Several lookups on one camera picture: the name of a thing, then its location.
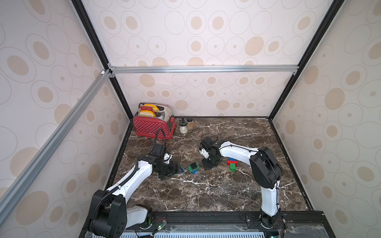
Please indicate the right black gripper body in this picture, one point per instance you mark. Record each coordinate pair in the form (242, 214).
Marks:
(210, 160)

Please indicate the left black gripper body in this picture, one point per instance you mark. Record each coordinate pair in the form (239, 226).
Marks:
(165, 169)

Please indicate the red long lego brick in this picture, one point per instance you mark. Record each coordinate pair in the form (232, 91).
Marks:
(229, 162)

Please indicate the green small lego brick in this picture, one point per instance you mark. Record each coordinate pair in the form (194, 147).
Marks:
(232, 167)

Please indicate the green long lego brick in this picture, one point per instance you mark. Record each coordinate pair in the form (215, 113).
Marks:
(194, 165)

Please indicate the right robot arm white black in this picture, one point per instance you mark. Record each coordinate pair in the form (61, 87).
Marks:
(266, 171)

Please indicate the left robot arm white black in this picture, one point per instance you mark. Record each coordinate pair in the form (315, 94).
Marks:
(109, 216)

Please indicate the brown pepper shaker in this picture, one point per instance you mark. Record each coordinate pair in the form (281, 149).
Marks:
(190, 123)

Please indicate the white salt shaker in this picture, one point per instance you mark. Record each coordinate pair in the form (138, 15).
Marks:
(183, 126)

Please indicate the red toy toaster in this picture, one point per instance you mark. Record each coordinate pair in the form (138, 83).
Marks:
(147, 127)

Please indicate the yellow toy toast slice front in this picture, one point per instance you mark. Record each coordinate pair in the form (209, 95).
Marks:
(147, 113)

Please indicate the yellow toy toast slice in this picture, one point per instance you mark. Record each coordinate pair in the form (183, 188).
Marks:
(147, 113)
(149, 107)

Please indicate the yellow toy toast slice back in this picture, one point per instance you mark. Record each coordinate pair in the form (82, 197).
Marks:
(149, 107)

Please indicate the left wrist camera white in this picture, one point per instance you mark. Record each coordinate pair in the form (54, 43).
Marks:
(167, 158)

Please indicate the aluminium horizontal frame bar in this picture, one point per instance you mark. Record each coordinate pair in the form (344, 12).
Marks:
(205, 69)

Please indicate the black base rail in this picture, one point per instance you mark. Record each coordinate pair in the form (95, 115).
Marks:
(294, 224)

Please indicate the aluminium left frame bar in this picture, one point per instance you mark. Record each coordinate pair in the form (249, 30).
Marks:
(17, 191)

